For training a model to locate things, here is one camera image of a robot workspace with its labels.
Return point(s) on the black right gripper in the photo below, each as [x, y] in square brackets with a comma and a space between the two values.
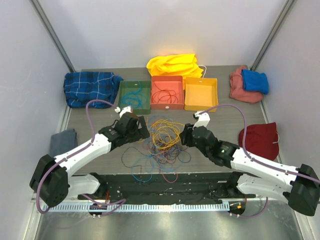
[186, 135]

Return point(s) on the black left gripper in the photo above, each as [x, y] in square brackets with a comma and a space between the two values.
[143, 130]

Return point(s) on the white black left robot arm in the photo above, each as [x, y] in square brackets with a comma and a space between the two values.
[54, 178]

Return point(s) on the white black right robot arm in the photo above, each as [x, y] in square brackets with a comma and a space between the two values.
[299, 187]

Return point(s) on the green plastic bin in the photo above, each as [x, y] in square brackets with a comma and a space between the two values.
[137, 94]

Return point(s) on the yellow plastic bin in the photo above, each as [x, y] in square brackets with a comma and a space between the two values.
[200, 93]

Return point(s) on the red plastic bin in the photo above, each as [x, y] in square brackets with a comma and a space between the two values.
[167, 93]

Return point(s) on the pink cloth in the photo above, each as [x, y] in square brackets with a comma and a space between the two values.
[237, 90]

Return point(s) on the yellow cloth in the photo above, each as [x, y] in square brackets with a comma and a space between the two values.
[184, 65]

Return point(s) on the dark red cloth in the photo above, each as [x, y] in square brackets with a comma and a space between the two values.
[263, 140]

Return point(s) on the blue plaid cloth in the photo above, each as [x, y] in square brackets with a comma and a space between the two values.
[82, 87]

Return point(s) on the grey cloth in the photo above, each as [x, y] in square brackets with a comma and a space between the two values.
[63, 142]

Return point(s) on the blue towel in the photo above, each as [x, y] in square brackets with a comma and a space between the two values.
[254, 81]

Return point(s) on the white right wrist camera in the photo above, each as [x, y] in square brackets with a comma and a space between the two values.
[202, 119]

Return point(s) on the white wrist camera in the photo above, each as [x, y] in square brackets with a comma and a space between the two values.
[202, 119]
[122, 111]

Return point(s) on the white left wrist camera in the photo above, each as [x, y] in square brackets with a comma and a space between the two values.
[122, 111]

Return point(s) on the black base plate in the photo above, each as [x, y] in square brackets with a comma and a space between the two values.
[169, 189]

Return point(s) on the white slotted cable duct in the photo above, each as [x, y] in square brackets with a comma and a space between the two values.
[86, 206]

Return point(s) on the grey right corner rail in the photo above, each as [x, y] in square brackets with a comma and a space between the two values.
[281, 18]

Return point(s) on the grey corner rail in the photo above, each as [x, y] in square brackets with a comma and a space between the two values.
[52, 34]
[281, 18]

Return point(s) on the grey left corner rail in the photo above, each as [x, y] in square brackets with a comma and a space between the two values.
[52, 34]

